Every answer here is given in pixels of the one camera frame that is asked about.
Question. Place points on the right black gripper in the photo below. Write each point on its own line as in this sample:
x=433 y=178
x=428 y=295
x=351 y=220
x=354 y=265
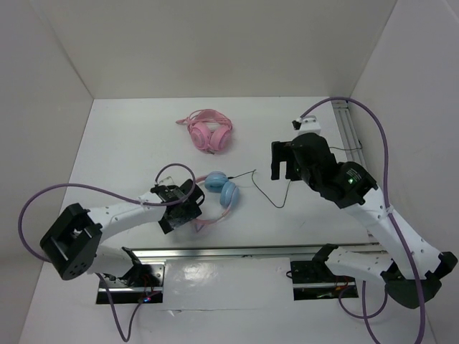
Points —
x=280 y=150

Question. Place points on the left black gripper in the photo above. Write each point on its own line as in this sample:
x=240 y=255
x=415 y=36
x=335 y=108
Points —
x=190 y=212

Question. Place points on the blue pink cat-ear headphones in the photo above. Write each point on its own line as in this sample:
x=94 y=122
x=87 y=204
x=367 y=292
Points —
x=229 y=193

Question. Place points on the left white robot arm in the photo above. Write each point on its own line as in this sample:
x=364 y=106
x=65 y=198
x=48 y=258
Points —
x=75 y=242

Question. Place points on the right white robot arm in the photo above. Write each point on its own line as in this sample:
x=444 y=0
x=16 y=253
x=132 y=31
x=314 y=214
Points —
x=411 y=270

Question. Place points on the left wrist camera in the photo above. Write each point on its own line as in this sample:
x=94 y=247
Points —
x=165 y=183

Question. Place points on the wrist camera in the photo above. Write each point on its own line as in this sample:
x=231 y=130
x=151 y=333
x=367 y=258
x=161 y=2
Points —
x=165 y=183
x=308 y=124

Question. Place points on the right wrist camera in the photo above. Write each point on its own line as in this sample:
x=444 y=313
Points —
x=308 y=124

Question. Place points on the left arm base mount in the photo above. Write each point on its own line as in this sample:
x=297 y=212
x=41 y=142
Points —
x=145 y=287

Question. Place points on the aluminium front rail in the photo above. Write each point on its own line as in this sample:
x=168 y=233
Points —
x=296 y=252

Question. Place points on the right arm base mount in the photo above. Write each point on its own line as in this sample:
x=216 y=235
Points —
x=312 y=281

